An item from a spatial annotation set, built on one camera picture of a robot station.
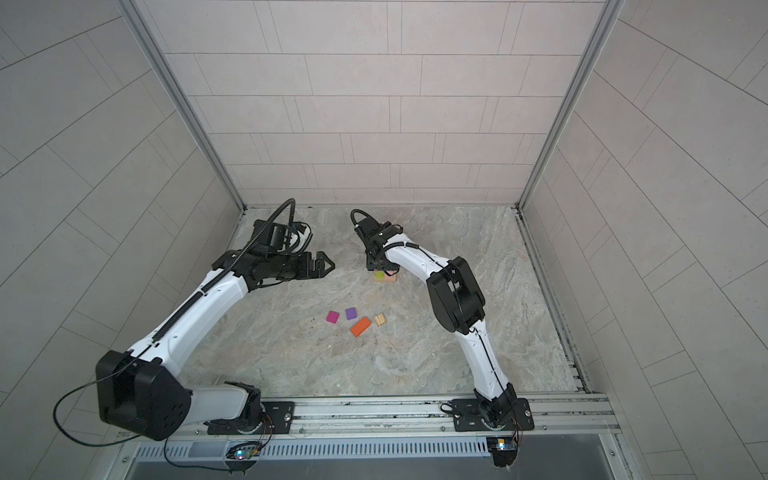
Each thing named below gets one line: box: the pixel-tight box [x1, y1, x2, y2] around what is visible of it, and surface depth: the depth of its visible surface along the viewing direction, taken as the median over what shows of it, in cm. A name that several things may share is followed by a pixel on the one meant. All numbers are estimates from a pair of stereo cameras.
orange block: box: [350, 317, 371, 338], surface depth 88 cm
